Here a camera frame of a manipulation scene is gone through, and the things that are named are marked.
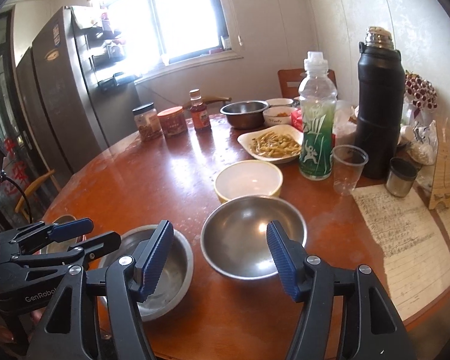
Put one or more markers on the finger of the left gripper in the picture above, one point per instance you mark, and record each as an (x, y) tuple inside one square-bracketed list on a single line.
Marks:
[(81, 253), (35, 236)]

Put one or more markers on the black thermos flask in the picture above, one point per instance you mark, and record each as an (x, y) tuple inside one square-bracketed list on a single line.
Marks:
[(381, 91)]

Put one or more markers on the white dish with food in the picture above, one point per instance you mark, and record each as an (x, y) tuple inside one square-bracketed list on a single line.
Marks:
[(278, 144)]

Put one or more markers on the white ceramic bowl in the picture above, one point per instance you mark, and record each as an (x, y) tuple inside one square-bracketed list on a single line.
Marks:
[(278, 115)]

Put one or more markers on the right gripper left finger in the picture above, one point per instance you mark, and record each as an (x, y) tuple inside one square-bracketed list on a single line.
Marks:
[(69, 328)]

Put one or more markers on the wide-rim steel bowl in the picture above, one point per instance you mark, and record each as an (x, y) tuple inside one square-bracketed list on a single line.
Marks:
[(176, 275)]

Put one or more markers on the small steel thermos cup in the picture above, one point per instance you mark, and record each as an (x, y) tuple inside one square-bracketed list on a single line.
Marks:
[(401, 176)]

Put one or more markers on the handwritten paper sheet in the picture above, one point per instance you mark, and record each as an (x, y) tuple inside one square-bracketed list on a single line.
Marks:
[(416, 256)]

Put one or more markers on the green drink bottle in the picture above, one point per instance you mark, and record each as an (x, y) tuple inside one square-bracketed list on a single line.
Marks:
[(318, 118)]

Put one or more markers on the wooden folding stand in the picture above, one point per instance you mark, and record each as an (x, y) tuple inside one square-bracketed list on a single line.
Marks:
[(440, 192)]

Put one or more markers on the plastic bag of items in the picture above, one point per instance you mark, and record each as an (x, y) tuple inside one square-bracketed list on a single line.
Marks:
[(418, 127)]

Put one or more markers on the clear jar black lid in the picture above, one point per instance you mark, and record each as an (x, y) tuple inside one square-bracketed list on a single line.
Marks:
[(147, 122)]

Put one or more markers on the small steel bowl far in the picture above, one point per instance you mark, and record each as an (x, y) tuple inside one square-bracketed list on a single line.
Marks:
[(245, 115)]

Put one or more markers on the yellow handled bowl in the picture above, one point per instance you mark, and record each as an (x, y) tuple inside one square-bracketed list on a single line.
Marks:
[(248, 178)]

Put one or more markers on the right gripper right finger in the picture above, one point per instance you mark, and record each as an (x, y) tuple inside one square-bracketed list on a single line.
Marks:
[(371, 327)]

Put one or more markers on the wooden chair back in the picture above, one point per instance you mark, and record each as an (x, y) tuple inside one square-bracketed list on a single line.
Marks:
[(290, 82)]

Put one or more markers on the red lidded jar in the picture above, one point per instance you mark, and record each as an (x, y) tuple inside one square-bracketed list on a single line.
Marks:
[(172, 121)]

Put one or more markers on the red tissue pack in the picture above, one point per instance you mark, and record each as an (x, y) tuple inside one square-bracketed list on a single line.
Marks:
[(296, 120)]

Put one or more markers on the brown sauce bottle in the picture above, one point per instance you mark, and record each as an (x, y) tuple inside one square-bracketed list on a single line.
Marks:
[(199, 111)]

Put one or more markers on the wooden armchair left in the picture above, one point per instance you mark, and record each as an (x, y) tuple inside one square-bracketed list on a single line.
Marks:
[(31, 189)]

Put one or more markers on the steel pan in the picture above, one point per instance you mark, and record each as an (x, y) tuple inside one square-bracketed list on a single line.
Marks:
[(64, 241)]

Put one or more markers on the window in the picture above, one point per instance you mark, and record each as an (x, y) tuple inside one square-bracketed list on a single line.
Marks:
[(155, 34)]

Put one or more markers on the round steel bowl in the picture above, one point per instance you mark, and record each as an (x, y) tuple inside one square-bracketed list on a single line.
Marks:
[(233, 238)]

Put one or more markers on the person left hand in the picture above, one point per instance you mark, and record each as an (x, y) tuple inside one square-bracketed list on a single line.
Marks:
[(6, 336)]

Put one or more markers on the clear plastic cup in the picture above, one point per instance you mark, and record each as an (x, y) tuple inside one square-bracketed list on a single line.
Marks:
[(348, 163)]

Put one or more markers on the grey refrigerator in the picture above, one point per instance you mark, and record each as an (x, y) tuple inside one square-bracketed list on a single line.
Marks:
[(78, 89)]

